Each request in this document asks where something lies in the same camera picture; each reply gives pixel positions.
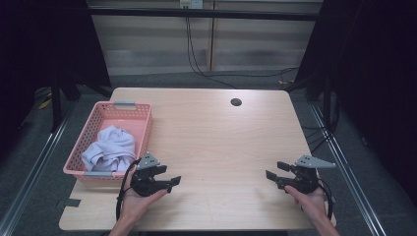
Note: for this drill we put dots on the black stand leg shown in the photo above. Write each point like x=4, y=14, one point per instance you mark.
x=56, y=105

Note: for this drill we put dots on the lavender printed garment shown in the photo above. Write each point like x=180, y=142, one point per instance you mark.
x=111, y=147

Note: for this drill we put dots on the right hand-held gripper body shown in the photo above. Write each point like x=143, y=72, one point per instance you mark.
x=306, y=178

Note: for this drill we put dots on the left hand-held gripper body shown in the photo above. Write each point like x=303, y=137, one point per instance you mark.
x=147, y=183

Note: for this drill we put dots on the metal floor rail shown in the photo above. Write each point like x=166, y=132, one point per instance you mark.
x=29, y=177
x=347, y=170

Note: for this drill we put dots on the black curtain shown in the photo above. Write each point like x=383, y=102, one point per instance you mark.
x=46, y=39
x=373, y=65

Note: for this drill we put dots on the pink perforated plastic basket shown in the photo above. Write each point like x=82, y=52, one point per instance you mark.
x=98, y=114

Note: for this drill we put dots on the person's right hand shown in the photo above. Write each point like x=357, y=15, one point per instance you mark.
x=309, y=203

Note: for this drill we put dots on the wooden partition post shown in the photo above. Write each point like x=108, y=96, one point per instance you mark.
x=212, y=42

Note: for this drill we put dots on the black horizontal metal bar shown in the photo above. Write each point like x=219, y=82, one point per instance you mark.
x=203, y=13

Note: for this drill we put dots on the person's left hand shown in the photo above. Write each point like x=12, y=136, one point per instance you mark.
x=136, y=205

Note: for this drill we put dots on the yellow floor object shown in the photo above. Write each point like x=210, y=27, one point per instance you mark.
x=45, y=104

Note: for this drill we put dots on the black tape strip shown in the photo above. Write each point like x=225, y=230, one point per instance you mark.
x=70, y=202

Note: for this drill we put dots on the white wall power socket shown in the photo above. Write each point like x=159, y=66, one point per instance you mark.
x=191, y=4

